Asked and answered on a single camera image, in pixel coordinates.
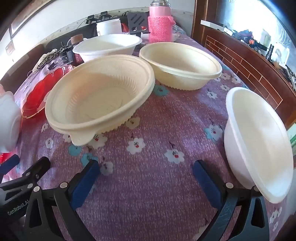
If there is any white bowl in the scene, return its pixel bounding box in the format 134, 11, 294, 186
224, 87, 293, 204
73, 34, 142, 62
0, 91, 22, 153

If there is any red gold-rimmed plate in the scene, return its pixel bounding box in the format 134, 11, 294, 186
22, 65, 74, 119

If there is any beige bowl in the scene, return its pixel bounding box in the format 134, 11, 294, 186
139, 42, 222, 90
45, 55, 155, 146

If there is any black leather sofa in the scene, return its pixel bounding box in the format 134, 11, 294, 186
1, 21, 107, 92

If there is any leopard print cloth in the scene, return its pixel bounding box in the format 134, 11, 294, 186
34, 51, 59, 70

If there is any black red-label jar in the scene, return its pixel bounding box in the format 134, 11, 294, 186
74, 54, 84, 66

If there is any brown cork-lid jar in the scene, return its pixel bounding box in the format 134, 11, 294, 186
70, 34, 84, 45

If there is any wooden carved cabinet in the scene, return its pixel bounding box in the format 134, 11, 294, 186
191, 1, 295, 128

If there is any white plastic jar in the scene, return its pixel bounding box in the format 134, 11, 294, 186
96, 19, 122, 36

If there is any black phone stand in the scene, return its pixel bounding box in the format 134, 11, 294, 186
127, 11, 150, 37

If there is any pink knit-sleeved thermos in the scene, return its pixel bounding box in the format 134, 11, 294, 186
148, 0, 175, 43

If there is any framed wall painting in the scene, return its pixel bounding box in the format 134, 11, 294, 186
9, 0, 56, 39

